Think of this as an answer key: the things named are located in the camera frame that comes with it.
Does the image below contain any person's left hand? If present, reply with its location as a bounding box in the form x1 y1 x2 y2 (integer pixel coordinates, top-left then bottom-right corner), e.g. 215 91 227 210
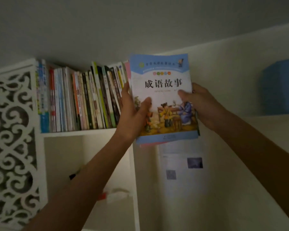
115 81 153 142

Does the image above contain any person's right hand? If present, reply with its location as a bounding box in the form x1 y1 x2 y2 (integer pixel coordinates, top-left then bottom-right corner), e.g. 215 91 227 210
178 83 223 132

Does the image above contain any white bookshelf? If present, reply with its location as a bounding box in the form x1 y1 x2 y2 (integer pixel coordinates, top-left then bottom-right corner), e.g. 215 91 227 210
33 57 289 231

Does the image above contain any pink-bordered picture book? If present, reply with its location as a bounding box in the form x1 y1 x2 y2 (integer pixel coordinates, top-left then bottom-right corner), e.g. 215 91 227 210
124 60 169 148

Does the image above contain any blue-bordered picture book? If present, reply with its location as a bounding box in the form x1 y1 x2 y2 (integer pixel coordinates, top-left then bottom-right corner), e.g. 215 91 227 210
129 53 200 145

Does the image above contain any row of shelved books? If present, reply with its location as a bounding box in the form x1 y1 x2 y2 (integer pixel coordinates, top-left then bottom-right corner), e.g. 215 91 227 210
36 59 130 133

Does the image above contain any person's right forearm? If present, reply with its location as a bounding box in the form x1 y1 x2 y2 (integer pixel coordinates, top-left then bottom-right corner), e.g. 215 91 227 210
214 113 289 228

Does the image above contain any person's left forearm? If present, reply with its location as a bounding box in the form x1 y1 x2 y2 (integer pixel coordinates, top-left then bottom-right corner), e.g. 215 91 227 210
22 132 135 231

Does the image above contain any white paper sheet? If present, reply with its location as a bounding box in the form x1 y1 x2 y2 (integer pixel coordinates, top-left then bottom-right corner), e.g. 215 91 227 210
159 141 206 198

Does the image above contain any white crumpled tissue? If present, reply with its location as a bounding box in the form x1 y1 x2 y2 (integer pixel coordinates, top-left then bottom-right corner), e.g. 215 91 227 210
106 189 133 204

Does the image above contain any blue box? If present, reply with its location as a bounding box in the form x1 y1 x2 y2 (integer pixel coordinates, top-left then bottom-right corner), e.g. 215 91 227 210
260 58 289 116

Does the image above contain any white carved lattice panel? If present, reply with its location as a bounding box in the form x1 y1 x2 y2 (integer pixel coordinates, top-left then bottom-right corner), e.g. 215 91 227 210
0 58 48 231

